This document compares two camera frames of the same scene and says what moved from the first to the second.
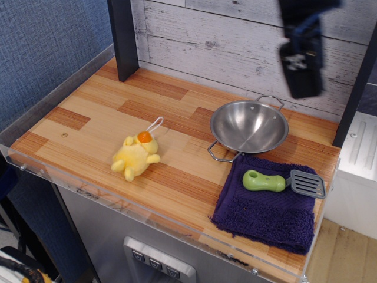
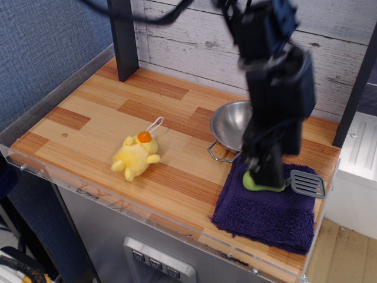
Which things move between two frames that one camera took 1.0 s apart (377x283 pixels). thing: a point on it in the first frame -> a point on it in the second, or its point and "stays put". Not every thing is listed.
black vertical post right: x=357 y=91 stays put
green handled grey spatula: x=300 y=181 stays put
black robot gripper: x=301 y=54 -> x=282 y=93
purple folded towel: x=278 y=219 stays put
